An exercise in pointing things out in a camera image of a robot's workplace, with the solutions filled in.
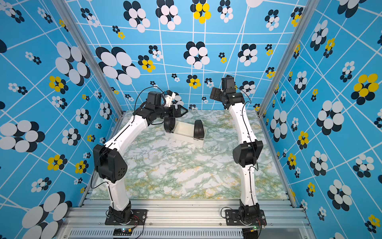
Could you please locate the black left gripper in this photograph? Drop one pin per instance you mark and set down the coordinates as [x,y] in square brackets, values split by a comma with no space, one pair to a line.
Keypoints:
[177,110]

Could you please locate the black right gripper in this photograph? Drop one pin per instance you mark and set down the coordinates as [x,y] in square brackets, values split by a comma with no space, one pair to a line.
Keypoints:
[215,94]

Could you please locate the black leather belt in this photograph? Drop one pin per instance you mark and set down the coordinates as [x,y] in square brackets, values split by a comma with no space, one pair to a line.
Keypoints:
[199,132]
[169,125]

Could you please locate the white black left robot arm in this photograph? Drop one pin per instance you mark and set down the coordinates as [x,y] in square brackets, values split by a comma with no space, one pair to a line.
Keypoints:
[108,160]

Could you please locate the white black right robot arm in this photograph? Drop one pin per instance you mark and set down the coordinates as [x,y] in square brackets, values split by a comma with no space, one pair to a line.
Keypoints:
[246,154]

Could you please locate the white plastic storage tray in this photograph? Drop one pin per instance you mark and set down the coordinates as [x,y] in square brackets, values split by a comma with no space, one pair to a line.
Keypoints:
[184,132]

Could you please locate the right green circuit board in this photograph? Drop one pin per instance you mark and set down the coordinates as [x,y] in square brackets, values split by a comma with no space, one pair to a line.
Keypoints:
[251,233]

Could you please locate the green circuit board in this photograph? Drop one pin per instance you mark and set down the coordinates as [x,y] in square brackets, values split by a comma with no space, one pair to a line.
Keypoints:
[251,233]
[122,232]

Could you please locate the left green circuit board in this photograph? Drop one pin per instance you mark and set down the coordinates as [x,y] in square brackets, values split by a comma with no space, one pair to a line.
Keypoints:
[122,232]

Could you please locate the aluminium front frame rail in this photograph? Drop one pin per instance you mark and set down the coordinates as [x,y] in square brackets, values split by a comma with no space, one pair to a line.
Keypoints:
[186,219]

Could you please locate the left aluminium corner post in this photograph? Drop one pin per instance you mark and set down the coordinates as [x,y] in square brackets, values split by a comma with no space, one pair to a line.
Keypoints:
[64,11]

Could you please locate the aluminium corner post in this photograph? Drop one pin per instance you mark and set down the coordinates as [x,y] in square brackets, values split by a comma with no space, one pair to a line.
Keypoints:
[294,41]
[64,11]

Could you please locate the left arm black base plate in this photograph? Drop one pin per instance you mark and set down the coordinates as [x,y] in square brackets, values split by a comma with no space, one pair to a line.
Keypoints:
[138,217]

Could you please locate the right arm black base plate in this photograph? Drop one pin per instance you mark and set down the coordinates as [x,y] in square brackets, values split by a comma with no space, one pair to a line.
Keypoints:
[232,216]

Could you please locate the right aluminium corner post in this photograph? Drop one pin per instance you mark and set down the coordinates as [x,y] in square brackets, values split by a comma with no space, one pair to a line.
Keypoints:
[294,41]

